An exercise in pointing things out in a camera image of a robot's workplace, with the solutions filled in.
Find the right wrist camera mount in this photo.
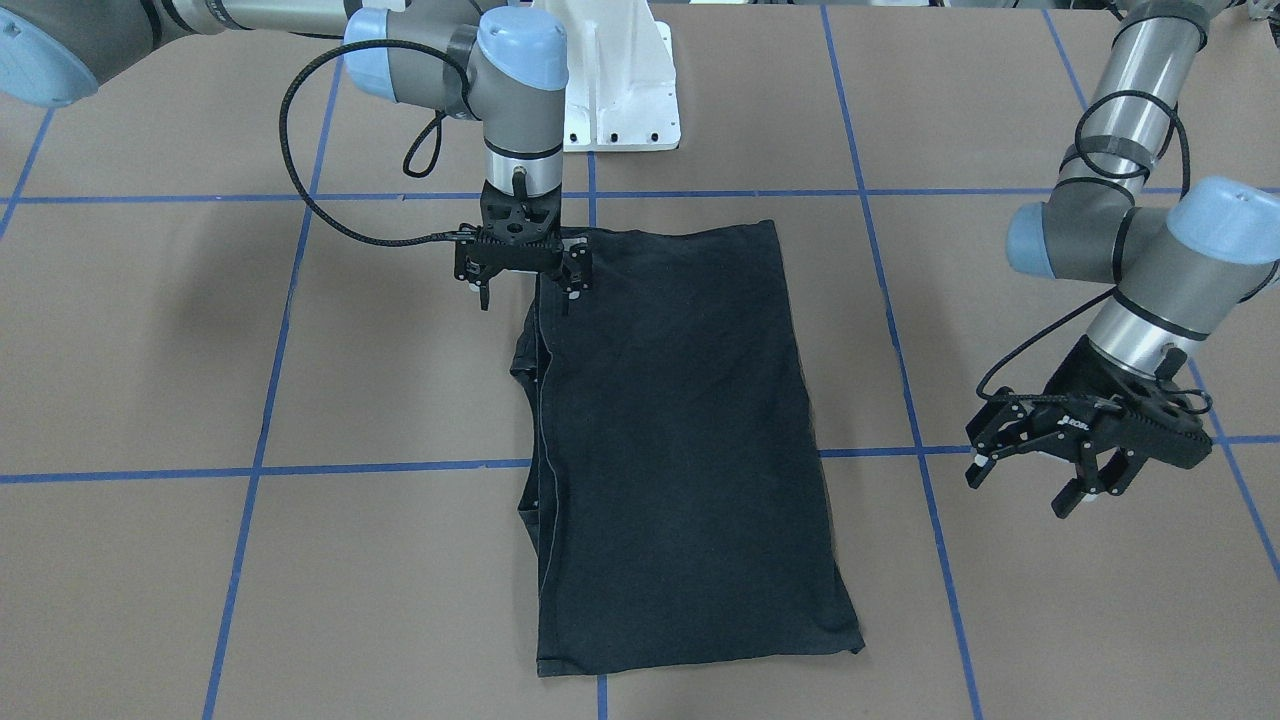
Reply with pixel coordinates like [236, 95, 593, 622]
[451, 222, 561, 283]

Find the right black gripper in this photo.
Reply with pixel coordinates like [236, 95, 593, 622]
[470, 182, 593, 313]

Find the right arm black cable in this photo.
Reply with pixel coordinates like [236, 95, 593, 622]
[279, 38, 481, 249]

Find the black graphic t-shirt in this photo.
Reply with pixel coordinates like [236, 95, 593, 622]
[511, 220, 864, 676]

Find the white pedestal column base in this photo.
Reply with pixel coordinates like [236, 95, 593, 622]
[534, 1, 682, 152]

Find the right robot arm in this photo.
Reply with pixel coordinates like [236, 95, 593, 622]
[1, 1, 594, 307]

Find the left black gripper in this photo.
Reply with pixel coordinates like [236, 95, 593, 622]
[965, 336, 1213, 519]

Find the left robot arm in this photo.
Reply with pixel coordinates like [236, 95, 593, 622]
[965, 1, 1277, 518]

